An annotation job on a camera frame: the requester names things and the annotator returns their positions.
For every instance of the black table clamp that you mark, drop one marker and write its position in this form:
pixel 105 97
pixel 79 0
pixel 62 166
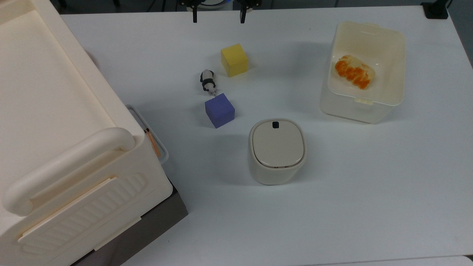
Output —
pixel 435 9

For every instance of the cream open plastic container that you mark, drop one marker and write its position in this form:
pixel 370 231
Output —
pixel 364 72

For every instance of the cream plastic storage cabinet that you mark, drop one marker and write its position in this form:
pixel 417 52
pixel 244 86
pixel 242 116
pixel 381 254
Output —
pixel 55 122

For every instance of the orange glazed bread toy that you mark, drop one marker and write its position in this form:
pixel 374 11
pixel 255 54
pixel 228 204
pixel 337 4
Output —
pixel 354 71

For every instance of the small panda toy figure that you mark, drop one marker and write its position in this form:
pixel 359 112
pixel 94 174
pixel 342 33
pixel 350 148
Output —
pixel 208 82

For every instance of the cream lidded bin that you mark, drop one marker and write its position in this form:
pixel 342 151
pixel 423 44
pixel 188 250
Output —
pixel 276 149

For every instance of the yellow foam cube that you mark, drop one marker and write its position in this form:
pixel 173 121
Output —
pixel 234 60

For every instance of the black Franka gripper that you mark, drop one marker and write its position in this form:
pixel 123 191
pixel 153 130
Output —
pixel 221 2

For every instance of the purple foam cube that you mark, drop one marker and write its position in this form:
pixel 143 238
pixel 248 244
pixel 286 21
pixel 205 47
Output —
pixel 219 110

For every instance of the orange striped sticker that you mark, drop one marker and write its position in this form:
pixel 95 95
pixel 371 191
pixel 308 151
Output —
pixel 152 143

